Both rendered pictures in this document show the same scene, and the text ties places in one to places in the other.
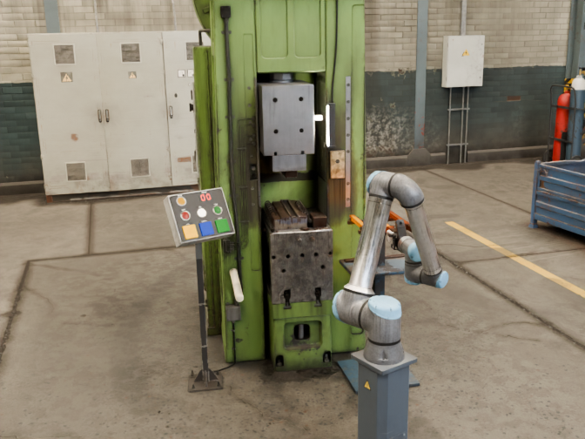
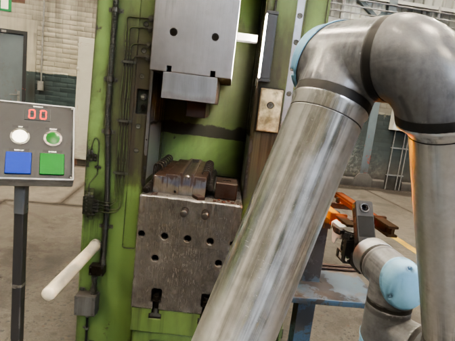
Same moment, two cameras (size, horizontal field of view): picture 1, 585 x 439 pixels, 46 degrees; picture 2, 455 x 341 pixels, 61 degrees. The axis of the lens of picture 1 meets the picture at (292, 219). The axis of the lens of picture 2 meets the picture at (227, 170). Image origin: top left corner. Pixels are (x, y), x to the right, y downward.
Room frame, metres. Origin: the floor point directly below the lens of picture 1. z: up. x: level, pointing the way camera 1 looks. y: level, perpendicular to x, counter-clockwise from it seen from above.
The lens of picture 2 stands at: (2.57, -0.36, 1.26)
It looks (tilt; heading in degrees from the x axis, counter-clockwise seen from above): 9 degrees down; 8
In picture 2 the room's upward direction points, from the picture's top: 7 degrees clockwise
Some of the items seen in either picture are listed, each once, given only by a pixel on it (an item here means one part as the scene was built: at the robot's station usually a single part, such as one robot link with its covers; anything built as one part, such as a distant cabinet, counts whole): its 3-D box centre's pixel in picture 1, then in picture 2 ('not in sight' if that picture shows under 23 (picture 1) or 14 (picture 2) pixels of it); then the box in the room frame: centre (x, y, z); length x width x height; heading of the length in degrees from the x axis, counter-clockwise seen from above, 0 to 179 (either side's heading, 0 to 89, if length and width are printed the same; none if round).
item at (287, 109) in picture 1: (290, 116); (210, 30); (4.19, 0.00, 1.56); 0.42 x 0.39 x 0.40; 9
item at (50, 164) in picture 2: (222, 226); (51, 164); (3.75, 0.40, 1.01); 0.07 x 0.05 x 0.07; 124
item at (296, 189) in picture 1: (283, 140); (210, 83); (4.50, 0.05, 1.37); 0.41 x 0.10 x 0.91; 99
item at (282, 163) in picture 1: (284, 157); (193, 90); (4.18, 0.04, 1.32); 0.42 x 0.20 x 0.10; 9
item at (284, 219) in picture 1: (285, 213); (185, 174); (4.18, 0.04, 0.96); 0.42 x 0.20 x 0.09; 9
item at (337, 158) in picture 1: (337, 164); (269, 110); (4.15, -0.28, 1.27); 0.09 x 0.02 x 0.17; 99
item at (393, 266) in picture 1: (378, 266); (307, 280); (3.87, -0.50, 0.71); 0.40 x 0.30 x 0.02; 102
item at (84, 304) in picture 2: (232, 312); (87, 302); (4.03, 0.38, 0.36); 0.09 x 0.07 x 0.12; 99
